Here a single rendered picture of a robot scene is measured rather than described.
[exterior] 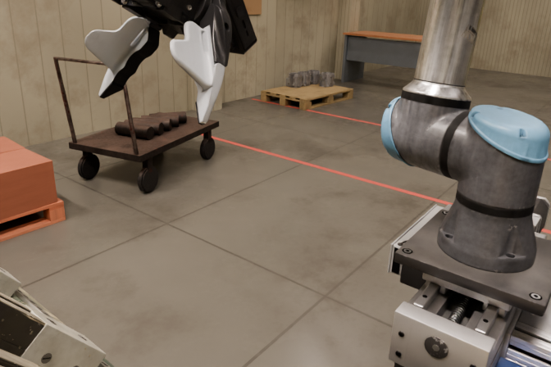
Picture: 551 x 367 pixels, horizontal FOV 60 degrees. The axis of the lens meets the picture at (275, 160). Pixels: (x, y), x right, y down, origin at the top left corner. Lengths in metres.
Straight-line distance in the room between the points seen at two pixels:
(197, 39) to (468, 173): 0.50
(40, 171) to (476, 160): 2.76
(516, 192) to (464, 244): 0.11
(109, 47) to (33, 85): 4.41
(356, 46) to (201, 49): 7.90
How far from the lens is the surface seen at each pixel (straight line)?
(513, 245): 0.83
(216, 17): 0.45
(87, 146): 3.74
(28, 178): 3.18
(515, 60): 11.40
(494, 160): 0.77
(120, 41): 0.51
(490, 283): 0.79
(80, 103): 5.17
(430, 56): 0.84
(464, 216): 0.81
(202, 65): 0.43
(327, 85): 7.13
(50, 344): 0.72
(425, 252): 0.83
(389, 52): 8.06
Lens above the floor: 1.43
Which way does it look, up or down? 19 degrees down
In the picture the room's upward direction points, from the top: 2 degrees clockwise
